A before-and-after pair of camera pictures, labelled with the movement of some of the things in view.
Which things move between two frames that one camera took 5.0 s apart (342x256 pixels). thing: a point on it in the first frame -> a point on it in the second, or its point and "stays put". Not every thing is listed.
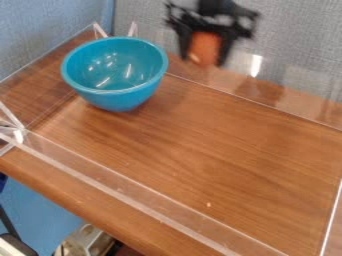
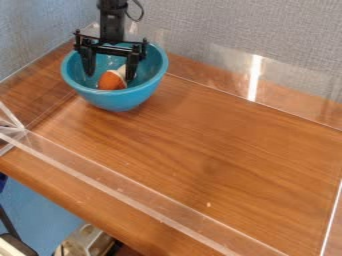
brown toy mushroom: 206,45 -> 113,79
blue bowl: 116,71 stays put
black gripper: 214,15 -> 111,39
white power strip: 87,242 stays put
